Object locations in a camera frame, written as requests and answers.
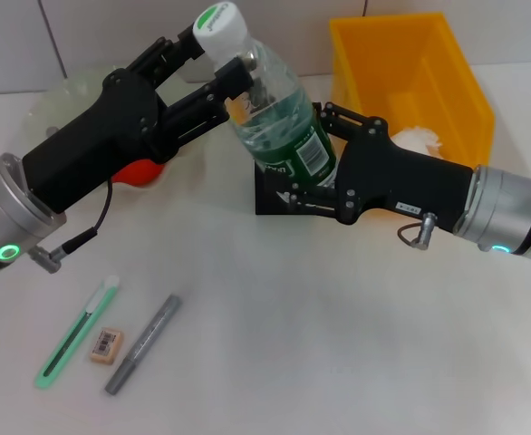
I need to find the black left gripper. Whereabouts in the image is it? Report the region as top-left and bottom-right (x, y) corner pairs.
(22, 22), (255, 215)

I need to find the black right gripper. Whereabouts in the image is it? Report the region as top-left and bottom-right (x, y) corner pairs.
(273, 101), (474, 231)

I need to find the clear bottle with green label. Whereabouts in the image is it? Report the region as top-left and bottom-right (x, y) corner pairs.
(192, 1), (340, 189)

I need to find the white paper ball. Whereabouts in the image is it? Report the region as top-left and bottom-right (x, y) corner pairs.
(389, 125), (445, 158)

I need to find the black mesh pen holder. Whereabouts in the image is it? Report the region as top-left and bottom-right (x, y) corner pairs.
(254, 156), (340, 217)

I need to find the pale green glass fruit plate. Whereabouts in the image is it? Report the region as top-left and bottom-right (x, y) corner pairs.
(26, 63), (213, 194)

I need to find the beige eraser with barcode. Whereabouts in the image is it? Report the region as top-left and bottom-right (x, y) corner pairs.
(89, 327), (126, 365)

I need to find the grey marker pen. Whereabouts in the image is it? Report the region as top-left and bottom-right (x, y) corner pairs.
(104, 294), (184, 397)

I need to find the green utility knife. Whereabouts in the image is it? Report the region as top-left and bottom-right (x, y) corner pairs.
(33, 274), (122, 392)

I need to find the yellow plastic bin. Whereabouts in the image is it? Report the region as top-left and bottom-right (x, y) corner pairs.
(328, 12), (497, 169)

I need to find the right gripper cable with plug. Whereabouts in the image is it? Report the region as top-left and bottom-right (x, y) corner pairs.
(396, 211), (439, 252)

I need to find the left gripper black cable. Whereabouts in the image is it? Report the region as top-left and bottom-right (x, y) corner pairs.
(28, 178), (115, 275)

